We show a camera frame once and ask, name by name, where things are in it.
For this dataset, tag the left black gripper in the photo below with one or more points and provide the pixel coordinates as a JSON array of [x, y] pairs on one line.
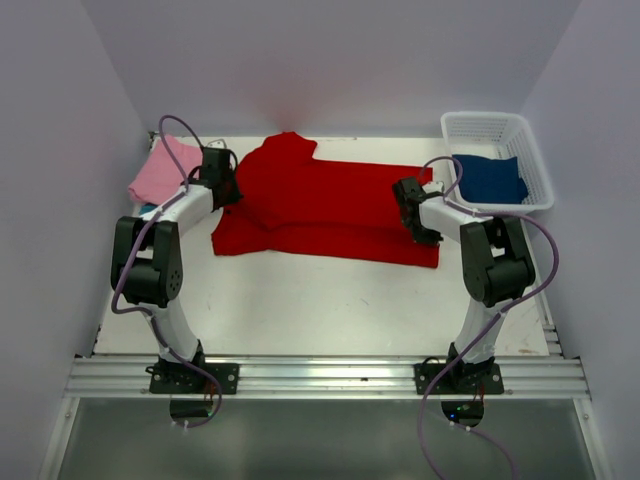
[[228, 187]]

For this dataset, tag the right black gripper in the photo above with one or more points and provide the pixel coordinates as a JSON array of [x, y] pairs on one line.
[[413, 220]]

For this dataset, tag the red t shirt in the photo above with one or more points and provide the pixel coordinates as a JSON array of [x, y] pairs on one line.
[[295, 203]]

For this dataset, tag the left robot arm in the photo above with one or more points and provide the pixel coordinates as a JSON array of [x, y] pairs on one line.
[[147, 267]]

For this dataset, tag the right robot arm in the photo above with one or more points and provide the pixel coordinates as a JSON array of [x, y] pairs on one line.
[[496, 264]]

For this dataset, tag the pink folded t shirt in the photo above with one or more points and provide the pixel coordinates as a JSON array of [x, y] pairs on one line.
[[159, 178]]

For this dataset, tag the teal folded t shirt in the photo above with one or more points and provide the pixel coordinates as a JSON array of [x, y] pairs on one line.
[[146, 208]]

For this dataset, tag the blue t shirt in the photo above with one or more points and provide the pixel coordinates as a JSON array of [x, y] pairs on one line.
[[491, 181]]

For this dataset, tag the white plastic basket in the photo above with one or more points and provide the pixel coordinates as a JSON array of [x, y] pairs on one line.
[[498, 135]]

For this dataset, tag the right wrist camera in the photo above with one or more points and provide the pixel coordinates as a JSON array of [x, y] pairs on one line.
[[434, 188]]

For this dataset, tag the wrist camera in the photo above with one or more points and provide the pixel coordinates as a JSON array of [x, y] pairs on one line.
[[217, 143], [434, 188]]

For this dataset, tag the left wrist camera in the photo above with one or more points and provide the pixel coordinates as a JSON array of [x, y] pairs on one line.
[[217, 143]]

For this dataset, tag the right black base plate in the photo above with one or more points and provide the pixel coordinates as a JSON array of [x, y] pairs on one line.
[[463, 379]]

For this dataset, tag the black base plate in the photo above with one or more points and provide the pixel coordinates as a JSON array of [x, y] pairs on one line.
[[176, 379], [463, 379]]

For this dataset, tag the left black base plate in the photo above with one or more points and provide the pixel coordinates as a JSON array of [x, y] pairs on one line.
[[176, 379]]

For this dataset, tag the aluminium mounting rail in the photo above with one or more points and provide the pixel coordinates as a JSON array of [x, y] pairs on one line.
[[332, 377]]

